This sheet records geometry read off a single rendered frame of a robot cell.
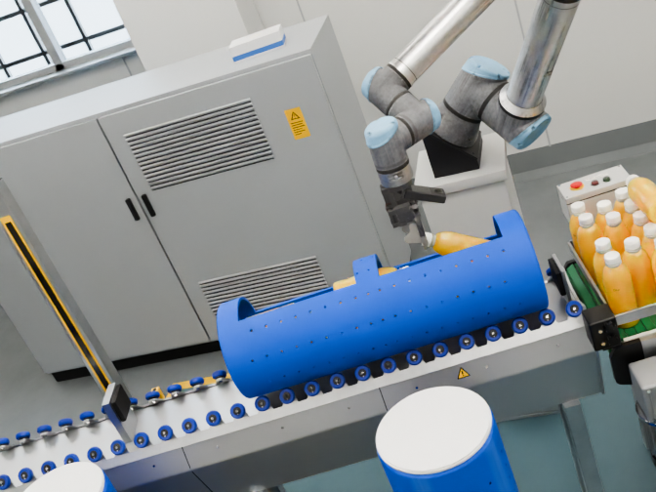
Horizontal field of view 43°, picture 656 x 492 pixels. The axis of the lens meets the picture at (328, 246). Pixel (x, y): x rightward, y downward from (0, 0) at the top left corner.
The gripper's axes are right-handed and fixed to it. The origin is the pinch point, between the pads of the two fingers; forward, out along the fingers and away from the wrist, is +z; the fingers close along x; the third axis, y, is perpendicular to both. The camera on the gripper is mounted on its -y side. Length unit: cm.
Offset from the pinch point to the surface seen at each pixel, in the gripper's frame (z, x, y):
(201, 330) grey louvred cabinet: 106, -167, 130
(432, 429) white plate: 17, 55, 11
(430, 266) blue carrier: 0.0, 13.6, 0.8
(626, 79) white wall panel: 80, -245, -129
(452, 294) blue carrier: 6.8, 19.2, -2.5
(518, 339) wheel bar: 28.4, 17.4, -15.8
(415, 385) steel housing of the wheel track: 32.5, 18.6, 15.0
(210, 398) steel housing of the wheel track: 29, 2, 77
